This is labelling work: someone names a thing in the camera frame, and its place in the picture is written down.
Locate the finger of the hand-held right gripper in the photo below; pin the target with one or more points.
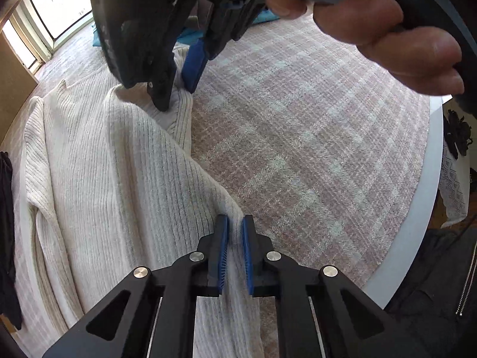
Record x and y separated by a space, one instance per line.
160 63
194 67

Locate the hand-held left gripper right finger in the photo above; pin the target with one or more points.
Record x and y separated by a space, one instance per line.
248 257

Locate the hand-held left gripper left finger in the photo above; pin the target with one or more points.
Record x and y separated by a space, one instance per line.
223 253

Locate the cream ribbed knit sweater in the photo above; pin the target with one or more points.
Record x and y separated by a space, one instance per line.
111 179

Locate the person's right hand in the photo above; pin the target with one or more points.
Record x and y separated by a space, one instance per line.
365 18

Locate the folded blue garment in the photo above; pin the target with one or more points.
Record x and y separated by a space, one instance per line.
266 15

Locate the white-framed window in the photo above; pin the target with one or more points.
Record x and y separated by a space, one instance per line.
56 3

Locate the pink checked blanket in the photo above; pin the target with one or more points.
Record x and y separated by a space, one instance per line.
298 138

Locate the light wooden cabinet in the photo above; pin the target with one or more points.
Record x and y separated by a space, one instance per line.
11 93

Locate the black zipped jacket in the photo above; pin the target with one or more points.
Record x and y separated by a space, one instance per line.
428 287

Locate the black garment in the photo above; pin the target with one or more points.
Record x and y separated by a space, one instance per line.
7 250

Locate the white lace cloth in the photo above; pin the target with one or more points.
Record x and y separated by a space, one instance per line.
454 190

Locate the small black cloth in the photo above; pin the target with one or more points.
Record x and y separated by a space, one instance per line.
458 134

